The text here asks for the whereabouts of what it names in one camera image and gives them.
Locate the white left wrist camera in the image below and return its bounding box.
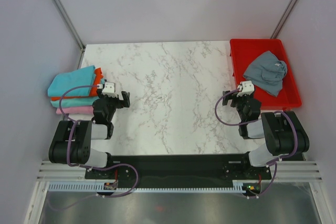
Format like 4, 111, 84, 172
97, 82, 117, 98

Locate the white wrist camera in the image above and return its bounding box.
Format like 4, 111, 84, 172
237, 80, 255, 97
97, 82, 117, 98

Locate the folded red t shirt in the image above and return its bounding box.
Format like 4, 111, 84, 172
47, 65, 103, 101

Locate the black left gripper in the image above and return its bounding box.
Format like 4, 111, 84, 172
97, 89, 130, 122

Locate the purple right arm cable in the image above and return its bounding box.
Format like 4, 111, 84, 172
214, 90, 299, 200

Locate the red plastic bin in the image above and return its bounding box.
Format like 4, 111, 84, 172
229, 39, 302, 110

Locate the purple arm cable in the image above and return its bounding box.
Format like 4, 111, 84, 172
59, 84, 140, 210
214, 90, 299, 200

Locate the folded pink t shirt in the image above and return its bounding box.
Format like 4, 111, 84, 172
55, 79, 110, 116

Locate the aluminium frame rail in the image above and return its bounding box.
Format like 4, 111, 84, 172
37, 161, 322, 183

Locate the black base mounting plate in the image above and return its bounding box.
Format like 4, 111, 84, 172
85, 154, 271, 187

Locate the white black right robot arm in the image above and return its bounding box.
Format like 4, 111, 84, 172
219, 90, 310, 179

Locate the grey t shirt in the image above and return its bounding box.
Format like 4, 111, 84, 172
243, 51, 288, 97

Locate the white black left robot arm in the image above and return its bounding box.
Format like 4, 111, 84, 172
48, 91, 130, 178

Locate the grey slotted cable duct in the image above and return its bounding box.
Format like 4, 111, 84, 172
48, 180, 260, 193

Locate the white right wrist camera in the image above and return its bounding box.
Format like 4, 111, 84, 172
237, 80, 255, 97

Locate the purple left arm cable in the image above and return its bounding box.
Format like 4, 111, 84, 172
59, 84, 140, 210

